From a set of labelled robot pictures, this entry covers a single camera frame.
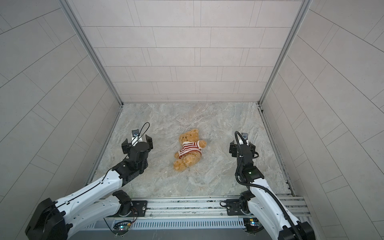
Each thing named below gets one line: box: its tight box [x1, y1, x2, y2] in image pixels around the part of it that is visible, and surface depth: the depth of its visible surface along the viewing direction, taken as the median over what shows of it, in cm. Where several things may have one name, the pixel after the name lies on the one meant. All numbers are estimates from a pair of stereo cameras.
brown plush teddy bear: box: [173, 129, 207, 172], surface depth 84 cm
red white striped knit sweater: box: [178, 140, 202, 159], surface depth 86 cm
